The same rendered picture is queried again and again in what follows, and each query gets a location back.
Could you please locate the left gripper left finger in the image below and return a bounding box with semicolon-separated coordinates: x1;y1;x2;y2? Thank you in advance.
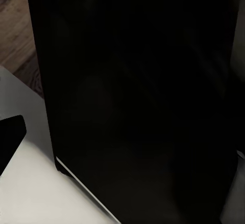
0;115;27;176

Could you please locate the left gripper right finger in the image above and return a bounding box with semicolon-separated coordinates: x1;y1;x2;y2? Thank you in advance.
229;115;245;156

